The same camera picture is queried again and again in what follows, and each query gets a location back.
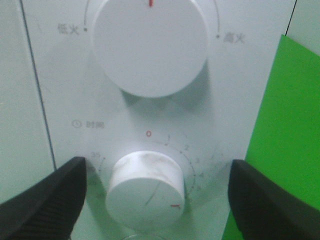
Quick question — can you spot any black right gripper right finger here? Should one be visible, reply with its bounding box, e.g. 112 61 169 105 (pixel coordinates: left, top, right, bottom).
227 159 320 240

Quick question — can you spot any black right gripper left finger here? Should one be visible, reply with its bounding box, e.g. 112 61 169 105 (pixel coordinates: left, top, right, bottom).
0 156 87 240

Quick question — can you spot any white microwave door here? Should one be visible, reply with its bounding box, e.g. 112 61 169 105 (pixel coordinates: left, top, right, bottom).
0 0 54 202

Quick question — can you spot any white microwave knob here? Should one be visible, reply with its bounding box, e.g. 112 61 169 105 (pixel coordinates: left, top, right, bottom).
91 0 209 98
105 150 185 231

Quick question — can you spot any white microwave oven body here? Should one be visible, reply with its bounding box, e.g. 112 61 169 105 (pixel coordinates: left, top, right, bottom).
20 0 294 240

